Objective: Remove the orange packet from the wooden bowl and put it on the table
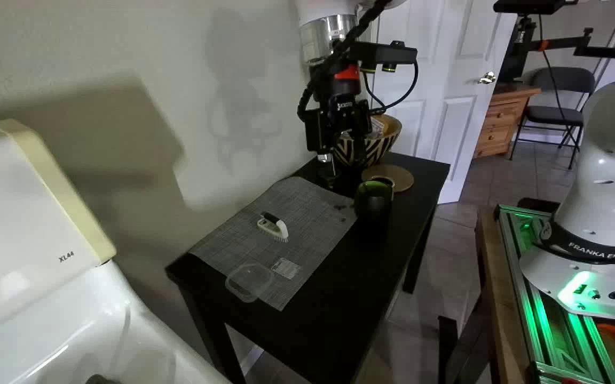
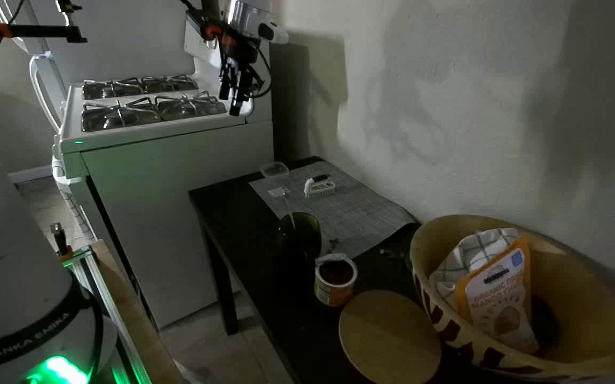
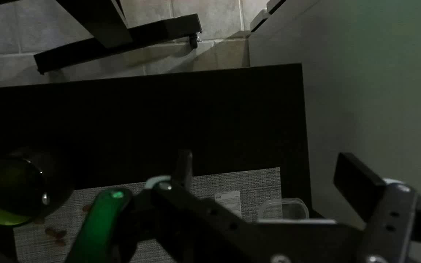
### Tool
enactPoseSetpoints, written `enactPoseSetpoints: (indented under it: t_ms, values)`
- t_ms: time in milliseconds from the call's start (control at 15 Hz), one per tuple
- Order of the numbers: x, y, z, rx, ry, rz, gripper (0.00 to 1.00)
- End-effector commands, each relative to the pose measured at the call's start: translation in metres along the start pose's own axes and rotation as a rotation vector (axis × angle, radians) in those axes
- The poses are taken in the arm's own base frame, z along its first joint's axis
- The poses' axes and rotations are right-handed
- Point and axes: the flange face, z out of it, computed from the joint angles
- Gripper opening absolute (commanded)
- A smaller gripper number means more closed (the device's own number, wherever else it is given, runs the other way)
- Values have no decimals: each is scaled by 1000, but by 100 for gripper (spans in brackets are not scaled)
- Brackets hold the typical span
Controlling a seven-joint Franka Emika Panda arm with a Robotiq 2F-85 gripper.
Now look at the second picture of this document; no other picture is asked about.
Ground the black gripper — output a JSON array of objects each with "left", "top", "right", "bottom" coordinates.
[{"left": 204, "top": 19, "right": 264, "bottom": 117}]

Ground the orange snack packet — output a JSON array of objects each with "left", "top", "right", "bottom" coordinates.
[{"left": 455, "top": 236, "right": 542, "bottom": 357}]

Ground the small clear container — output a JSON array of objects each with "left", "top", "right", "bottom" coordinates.
[{"left": 257, "top": 161, "right": 292, "bottom": 182}]

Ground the white gas stove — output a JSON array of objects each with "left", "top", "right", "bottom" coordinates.
[{"left": 49, "top": 17, "right": 277, "bottom": 332}]

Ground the small white clip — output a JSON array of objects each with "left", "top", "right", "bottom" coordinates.
[{"left": 300, "top": 176, "right": 336, "bottom": 201}]

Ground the black side table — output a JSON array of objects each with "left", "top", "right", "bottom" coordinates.
[{"left": 187, "top": 156, "right": 537, "bottom": 384}]

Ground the dark green cup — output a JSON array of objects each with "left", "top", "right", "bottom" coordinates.
[{"left": 274, "top": 210, "right": 324, "bottom": 289}]

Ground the grey grid placemat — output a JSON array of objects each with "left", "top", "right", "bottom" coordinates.
[{"left": 248, "top": 161, "right": 419, "bottom": 260}]

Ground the wooden board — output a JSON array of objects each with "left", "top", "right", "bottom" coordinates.
[{"left": 89, "top": 241, "right": 185, "bottom": 384}]

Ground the round wooden plate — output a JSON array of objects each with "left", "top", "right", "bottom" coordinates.
[{"left": 336, "top": 289, "right": 443, "bottom": 384}]

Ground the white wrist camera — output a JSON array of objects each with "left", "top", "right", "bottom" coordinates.
[{"left": 253, "top": 19, "right": 289, "bottom": 48}]

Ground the white cable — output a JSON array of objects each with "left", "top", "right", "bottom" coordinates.
[{"left": 28, "top": 49, "right": 68, "bottom": 134}]

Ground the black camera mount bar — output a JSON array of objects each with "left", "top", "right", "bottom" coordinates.
[{"left": 0, "top": 22, "right": 89, "bottom": 44}]

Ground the small dark-handled tool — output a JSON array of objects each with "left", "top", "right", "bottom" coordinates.
[{"left": 49, "top": 223, "right": 75, "bottom": 260}]

